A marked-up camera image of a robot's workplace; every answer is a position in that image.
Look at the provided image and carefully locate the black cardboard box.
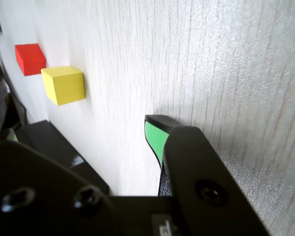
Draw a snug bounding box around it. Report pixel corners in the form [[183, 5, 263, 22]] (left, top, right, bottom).
[[14, 124, 74, 170]]

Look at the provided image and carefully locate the red wooden cube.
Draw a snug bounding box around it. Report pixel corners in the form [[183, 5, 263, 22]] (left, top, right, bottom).
[[14, 43, 47, 76]]

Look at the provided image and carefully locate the black open box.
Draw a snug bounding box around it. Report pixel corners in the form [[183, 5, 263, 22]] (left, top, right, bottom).
[[22, 119, 111, 197]]

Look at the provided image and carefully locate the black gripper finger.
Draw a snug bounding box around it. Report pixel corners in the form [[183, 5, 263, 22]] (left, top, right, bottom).
[[144, 114, 271, 236], [0, 128, 121, 236]]

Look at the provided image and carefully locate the yellow wooden cube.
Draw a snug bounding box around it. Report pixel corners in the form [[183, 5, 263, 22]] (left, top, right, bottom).
[[41, 66, 86, 106]]

